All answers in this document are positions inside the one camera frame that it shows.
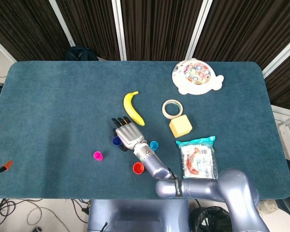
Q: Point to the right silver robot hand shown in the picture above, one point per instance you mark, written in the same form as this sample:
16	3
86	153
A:
129	136

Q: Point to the purple plastic cup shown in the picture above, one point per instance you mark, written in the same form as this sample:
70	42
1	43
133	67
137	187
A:
116	141

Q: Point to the blue plastic cup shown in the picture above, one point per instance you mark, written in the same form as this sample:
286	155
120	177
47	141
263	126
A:
154	145

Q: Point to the pink plastic cup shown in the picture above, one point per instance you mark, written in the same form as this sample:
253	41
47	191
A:
97	156

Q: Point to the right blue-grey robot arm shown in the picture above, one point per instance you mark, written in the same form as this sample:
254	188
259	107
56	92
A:
232	191

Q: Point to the yellow banana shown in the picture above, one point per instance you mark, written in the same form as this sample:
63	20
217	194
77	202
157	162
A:
131	110

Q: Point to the orange plastic cup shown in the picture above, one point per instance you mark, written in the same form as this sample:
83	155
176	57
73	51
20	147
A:
138	168

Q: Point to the white tape roll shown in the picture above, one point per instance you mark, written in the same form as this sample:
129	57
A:
164	111

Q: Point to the yellow foam cube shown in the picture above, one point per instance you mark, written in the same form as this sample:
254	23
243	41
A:
181	126

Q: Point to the teal snack packet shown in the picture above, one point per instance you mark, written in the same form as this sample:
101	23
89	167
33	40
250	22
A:
198	162

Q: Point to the teal table cloth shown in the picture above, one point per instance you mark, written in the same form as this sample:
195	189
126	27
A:
62	96

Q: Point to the blue-grey robot torso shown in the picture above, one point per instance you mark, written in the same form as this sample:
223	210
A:
135	212

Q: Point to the white fish-shaped toy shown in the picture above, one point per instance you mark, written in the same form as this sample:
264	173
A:
188	85

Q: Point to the dark backpack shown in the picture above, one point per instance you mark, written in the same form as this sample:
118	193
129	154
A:
81	54

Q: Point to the dark brown slatted panel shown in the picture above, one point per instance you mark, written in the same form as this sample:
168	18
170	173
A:
287	84
94	24
244	29
157	26
26	24

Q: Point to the black plastic bag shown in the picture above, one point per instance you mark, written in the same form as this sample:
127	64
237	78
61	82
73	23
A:
207	220

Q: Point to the white shoe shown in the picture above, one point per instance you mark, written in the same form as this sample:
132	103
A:
268	206

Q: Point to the white partition post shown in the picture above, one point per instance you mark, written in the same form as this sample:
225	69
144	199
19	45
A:
61	23
280	59
119	29
2	47
198	26

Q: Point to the white metal frame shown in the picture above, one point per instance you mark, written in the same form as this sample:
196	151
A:
287	122

